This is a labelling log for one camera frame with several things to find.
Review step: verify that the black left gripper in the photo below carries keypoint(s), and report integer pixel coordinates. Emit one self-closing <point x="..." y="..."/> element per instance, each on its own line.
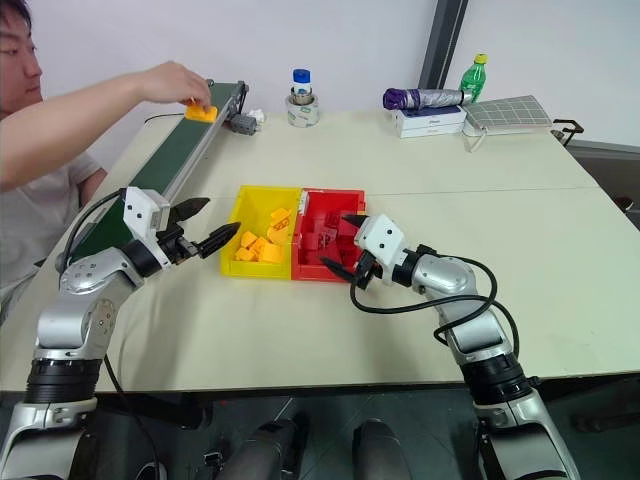
<point x="176" y="246"/>

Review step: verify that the person in white shirt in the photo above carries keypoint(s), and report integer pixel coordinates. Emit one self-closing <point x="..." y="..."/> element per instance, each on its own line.
<point x="35" y="220"/>

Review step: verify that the green conveyor belt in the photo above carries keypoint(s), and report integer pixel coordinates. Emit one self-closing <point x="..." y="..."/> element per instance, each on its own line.
<point x="165" y="165"/>

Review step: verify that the dark rounded shape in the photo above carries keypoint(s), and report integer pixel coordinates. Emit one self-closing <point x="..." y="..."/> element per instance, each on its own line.
<point x="267" y="450"/>
<point x="377" y="450"/>

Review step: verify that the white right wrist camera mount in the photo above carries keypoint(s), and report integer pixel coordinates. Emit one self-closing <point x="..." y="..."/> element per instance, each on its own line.
<point x="382" y="240"/>

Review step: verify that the folded purple grey umbrella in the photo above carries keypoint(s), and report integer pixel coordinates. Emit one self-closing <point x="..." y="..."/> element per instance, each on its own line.
<point x="425" y="98"/>

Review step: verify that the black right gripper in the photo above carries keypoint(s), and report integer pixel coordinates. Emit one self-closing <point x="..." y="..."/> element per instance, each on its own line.
<point x="368" y="274"/>

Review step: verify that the grey checked pouch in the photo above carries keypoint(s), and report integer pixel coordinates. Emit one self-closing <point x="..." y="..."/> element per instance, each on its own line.
<point x="507" y="115"/>

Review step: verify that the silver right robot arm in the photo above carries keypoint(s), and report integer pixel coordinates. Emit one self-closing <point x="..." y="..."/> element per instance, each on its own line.
<point x="480" y="340"/>

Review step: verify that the red plastic bin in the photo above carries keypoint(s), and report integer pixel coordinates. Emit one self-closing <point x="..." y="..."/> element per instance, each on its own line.
<point x="312" y="265"/>

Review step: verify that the yellow plastic block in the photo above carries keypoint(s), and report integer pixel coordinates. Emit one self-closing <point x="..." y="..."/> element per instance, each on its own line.
<point x="245" y="254"/>
<point x="201" y="113"/>
<point x="248" y="238"/>
<point x="282" y="218"/>
<point x="272" y="253"/>
<point x="278" y="235"/>
<point x="261" y="245"/>

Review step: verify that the grey metal pillar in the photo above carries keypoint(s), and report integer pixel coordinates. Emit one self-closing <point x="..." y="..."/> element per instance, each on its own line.
<point x="442" y="45"/>

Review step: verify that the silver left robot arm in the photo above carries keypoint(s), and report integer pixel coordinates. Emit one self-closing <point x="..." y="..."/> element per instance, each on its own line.
<point x="75" y="310"/>

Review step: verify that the yellow plastic bin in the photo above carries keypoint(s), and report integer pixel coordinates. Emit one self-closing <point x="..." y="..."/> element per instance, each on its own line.
<point x="255" y="200"/>

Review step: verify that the green plastic soda bottle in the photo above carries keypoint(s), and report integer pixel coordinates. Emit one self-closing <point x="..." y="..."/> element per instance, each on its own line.
<point x="472" y="82"/>

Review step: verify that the white bottle with blue cap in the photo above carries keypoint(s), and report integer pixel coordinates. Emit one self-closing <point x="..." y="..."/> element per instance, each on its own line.
<point x="302" y="82"/>

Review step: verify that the person's right hand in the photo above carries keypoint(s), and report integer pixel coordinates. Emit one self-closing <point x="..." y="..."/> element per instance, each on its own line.
<point x="175" y="80"/>

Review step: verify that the crumpled white paper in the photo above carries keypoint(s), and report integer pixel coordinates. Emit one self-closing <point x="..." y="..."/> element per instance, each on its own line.
<point x="257" y="116"/>

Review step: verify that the white flat cardboard box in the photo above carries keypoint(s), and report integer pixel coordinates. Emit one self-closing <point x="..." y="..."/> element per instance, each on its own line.
<point x="432" y="130"/>
<point x="430" y="114"/>

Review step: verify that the red plastic block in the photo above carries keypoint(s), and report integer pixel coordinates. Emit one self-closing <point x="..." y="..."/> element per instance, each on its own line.
<point x="350" y="249"/>
<point x="320" y="240"/>
<point x="333" y="220"/>

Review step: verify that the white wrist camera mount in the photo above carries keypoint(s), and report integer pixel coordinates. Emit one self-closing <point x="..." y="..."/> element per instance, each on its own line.
<point x="140" y="210"/>
<point x="382" y="240"/>

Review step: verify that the person's bare right forearm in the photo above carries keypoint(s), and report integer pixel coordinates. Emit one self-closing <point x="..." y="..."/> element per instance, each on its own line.
<point x="65" y="125"/>

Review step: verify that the clear packing tape roll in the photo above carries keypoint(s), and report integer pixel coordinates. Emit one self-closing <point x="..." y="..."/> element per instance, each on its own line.
<point x="303" y="115"/>

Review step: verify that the black table clamp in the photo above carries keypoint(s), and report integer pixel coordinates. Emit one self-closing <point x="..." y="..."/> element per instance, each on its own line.
<point x="569" y="129"/>

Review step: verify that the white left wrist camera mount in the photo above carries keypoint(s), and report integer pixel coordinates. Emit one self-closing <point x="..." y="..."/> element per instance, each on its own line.
<point x="140" y="210"/>

